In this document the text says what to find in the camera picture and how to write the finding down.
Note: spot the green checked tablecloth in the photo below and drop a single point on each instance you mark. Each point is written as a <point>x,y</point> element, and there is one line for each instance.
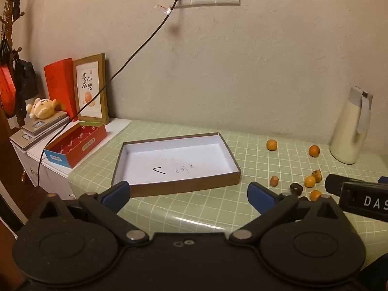
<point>212,209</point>

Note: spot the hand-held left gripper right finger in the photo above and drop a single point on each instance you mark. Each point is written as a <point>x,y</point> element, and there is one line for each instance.
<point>257,192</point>

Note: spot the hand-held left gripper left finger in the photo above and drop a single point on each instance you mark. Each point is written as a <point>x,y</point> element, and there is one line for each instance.
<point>116,192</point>

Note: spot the small orange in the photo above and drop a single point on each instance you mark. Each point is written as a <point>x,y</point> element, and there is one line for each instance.
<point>309,181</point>
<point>272,145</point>
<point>314,151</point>
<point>316,195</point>

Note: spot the yellow plush toy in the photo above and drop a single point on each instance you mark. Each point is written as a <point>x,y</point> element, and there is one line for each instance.
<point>42,109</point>

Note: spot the red bag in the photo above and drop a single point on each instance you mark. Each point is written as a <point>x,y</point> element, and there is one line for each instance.
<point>7,91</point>

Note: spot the dark passion fruit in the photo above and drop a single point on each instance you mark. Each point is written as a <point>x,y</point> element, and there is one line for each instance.
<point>295,189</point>

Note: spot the wooden coat rack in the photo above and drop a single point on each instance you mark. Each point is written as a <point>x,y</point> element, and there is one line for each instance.
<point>12,6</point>

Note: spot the wooden picture frame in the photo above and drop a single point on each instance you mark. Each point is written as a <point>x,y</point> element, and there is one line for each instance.
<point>91,91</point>

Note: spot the small dark fruit piece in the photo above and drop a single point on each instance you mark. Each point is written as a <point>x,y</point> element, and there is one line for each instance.
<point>303,198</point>

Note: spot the brown dried fruit piece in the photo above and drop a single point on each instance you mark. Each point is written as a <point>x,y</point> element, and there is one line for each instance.
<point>317,175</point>

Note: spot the brown cardboard tray white inside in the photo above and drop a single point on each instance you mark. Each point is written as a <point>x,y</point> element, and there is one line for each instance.
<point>169,160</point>

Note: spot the silver digital scale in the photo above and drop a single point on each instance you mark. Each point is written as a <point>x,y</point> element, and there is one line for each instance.
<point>42,124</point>

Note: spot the black bag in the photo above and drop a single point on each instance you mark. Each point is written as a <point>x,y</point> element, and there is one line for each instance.
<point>25,81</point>

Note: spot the white thermos jug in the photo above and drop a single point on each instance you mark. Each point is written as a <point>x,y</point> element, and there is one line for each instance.
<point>345,127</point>

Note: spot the orange carrot chunk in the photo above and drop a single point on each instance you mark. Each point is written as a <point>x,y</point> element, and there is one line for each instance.
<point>274,181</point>

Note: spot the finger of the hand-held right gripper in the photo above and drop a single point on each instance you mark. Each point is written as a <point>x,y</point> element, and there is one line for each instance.
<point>333,185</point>
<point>383,180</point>

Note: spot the open red box blue end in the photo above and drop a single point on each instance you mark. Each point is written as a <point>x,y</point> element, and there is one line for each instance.
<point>78,145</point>

